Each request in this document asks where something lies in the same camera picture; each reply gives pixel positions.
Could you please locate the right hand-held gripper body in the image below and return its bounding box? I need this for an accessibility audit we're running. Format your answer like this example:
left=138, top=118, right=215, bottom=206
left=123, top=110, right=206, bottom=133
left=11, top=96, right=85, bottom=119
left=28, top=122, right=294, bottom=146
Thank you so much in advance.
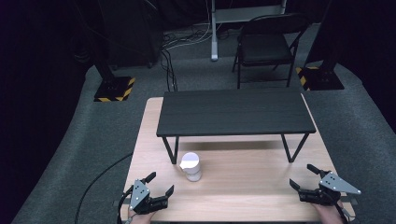
left=298, top=172, right=362, bottom=207

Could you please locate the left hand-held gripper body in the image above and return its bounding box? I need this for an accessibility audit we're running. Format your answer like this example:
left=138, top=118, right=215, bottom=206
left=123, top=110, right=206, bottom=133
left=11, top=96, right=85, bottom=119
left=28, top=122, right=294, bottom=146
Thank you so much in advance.
left=128, top=179, right=169, bottom=216

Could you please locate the white cup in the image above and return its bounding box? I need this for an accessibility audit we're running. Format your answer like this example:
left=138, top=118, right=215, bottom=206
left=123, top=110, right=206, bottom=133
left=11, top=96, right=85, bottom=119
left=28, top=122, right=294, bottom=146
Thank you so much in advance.
left=178, top=151, right=203, bottom=183

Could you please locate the person's left hand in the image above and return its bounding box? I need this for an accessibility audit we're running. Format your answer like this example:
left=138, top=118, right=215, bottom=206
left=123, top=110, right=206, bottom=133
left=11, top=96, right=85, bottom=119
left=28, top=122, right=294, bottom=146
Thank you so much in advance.
left=127, top=208, right=157, bottom=224

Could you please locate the person's right hand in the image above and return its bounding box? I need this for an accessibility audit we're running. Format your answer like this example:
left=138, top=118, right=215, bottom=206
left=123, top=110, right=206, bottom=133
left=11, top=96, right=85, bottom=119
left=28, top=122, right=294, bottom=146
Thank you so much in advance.
left=312, top=200, right=346, bottom=224

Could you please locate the striped stand base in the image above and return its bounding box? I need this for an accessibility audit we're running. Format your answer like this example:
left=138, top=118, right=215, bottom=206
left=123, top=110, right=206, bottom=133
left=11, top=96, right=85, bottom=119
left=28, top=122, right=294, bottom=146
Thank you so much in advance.
left=295, top=65, right=346, bottom=92
left=93, top=76, right=136, bottom=103

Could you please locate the black shelf riser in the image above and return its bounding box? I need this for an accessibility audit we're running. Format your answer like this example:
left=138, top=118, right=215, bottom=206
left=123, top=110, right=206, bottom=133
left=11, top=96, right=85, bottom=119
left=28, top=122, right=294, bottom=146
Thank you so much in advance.
left=155, top=88, right=318, bottom=165

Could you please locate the black folding chair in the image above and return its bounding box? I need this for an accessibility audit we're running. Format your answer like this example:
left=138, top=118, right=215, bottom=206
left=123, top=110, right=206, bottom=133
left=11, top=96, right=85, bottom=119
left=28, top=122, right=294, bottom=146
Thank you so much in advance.
left=231, top=12, right=313, bottom=90

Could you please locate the dark cabinet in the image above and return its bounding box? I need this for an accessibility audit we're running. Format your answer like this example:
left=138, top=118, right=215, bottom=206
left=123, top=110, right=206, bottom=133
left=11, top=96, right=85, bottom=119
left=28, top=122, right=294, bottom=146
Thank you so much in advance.
left=101, top=0, right=163, bottom=69

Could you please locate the left hand-held gripper cable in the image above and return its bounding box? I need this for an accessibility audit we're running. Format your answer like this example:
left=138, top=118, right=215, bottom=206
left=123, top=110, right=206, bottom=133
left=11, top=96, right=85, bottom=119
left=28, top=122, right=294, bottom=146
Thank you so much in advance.
left=116, top=186, right=135, bottom=224

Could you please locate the hand-held gripper cable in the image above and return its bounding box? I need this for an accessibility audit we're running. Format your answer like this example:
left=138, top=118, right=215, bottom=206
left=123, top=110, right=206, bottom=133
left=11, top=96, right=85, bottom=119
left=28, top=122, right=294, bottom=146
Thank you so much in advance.
left=335, top=201, right=352, bottom=224
left=116, top=186, right=135, bottom=224

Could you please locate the right hand-held gripper cable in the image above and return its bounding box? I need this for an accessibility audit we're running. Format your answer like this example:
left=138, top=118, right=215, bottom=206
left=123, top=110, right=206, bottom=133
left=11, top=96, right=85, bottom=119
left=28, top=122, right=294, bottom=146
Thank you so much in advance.
left=335, top=201, right=352, bottom=224

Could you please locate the black floor cable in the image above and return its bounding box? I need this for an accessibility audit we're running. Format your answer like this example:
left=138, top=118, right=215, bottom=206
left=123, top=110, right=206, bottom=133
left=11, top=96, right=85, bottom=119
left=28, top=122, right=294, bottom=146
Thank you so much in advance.
left=74, top=151, right=134, bottom=224

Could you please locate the bundle of floor cables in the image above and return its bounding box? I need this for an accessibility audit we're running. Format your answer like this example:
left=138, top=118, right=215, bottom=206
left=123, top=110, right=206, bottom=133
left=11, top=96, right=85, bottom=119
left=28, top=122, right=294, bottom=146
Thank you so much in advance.
left=160, top=21, right=219, bottom=93

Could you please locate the white metal desk frame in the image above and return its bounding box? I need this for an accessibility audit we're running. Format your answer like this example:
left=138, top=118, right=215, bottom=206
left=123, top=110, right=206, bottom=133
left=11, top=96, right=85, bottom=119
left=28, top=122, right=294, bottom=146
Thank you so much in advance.
left=210, top=0, right=288, bottom=62

